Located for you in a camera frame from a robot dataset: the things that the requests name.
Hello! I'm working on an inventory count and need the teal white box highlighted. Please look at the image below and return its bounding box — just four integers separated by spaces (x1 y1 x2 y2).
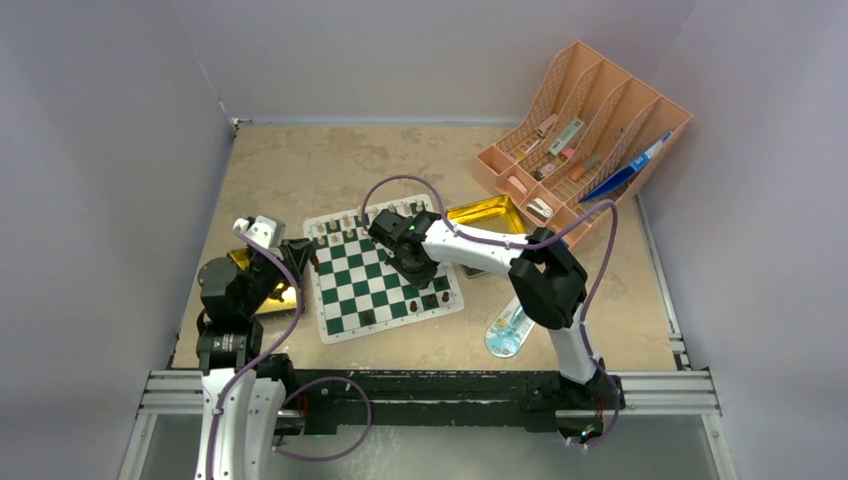
548 117 585 156

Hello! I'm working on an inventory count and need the blue packaged toy blister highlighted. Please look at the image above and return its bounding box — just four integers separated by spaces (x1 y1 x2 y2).
484 297 535 358

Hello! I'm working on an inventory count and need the white stapler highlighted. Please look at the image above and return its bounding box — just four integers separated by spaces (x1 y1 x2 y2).
526 197 554 222

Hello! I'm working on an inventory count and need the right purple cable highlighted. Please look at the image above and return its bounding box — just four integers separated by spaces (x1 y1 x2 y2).
360 175 624 452

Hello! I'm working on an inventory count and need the right gold tin tray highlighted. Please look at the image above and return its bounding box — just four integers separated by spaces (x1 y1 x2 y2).
446 195 527 235

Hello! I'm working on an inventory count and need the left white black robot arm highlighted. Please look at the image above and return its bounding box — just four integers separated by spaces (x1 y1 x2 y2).
195 247 298 479

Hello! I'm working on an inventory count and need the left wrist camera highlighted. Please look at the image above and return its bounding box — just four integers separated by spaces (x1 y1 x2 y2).
233 215 286 250

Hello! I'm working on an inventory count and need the gold tin tray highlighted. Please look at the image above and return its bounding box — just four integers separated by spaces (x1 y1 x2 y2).
446 195 527 235
226 247 297 317

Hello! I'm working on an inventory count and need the peach plastic file organizer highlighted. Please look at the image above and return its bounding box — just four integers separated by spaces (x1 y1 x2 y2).
473 41 693 245

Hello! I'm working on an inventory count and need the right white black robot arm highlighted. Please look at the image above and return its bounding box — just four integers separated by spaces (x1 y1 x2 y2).
366 209 601 407

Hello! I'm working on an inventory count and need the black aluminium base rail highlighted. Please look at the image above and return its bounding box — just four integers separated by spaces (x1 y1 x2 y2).
135 368 722 439

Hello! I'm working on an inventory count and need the left gold tin tray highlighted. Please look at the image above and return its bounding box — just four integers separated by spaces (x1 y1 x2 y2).
226 247 297 317

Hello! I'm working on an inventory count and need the green white chess board mat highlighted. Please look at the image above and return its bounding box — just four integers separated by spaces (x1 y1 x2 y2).
302 193 466 346

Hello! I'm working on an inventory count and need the white chess pieces row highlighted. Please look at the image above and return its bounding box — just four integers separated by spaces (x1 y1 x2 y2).
303 196 433 246

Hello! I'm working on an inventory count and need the purple cable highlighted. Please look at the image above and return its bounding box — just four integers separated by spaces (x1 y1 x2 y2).
205 228 374 480
360 175 624 452

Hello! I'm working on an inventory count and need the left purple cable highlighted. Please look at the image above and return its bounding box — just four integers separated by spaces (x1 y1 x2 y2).
205 228 374 480

